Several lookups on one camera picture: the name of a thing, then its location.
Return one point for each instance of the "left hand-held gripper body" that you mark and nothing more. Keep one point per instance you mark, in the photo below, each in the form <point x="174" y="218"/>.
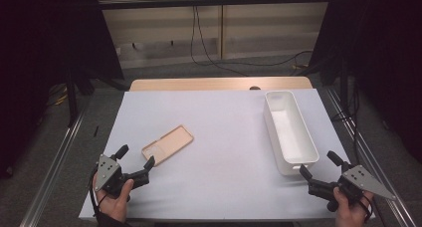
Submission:
<point x="106" y="174"/>

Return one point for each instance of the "small black floor piece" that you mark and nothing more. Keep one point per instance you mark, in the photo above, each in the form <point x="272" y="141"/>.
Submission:
<point x="96" y="131"/>

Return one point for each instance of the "person's left hand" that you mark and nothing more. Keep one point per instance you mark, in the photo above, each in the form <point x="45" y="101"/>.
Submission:
<point x="114" y="203"/>

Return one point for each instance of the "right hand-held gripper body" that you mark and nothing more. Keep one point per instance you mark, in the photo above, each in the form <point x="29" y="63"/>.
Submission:
<point x="360" y="183"/>

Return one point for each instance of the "white plastic storage bin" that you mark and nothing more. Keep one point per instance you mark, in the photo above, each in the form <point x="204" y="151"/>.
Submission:
<point x="292" y="134"/>

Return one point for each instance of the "black horizontal bar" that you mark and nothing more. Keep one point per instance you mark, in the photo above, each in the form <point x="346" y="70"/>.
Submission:
<point x="212" y="2"/>

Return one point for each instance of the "dark table grommet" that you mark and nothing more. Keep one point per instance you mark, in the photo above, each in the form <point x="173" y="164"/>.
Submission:
<point x="254" y="87"/>

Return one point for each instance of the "black curtain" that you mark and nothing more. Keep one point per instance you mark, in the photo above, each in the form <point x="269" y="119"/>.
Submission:
<point x="49" y="54"/>
<point x="381" y="54"/>

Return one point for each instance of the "person's right hand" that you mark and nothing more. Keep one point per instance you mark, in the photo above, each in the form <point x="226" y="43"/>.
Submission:
<point x="348" y="212"/>

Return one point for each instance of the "metal floor rail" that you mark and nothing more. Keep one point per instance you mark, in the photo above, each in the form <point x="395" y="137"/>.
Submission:
<point x="371" y="160"/>
<point x="53" y="174"/>

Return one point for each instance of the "beige phone case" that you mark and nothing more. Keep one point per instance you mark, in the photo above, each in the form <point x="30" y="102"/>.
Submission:
<point x="167" y="145"/>

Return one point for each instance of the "white table mat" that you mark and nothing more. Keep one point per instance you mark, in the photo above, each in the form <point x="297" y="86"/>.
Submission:
<point x="215" y="174"/>

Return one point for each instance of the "black stand leg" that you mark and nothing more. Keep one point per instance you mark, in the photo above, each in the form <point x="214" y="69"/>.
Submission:
<point x="71" y="101"/>

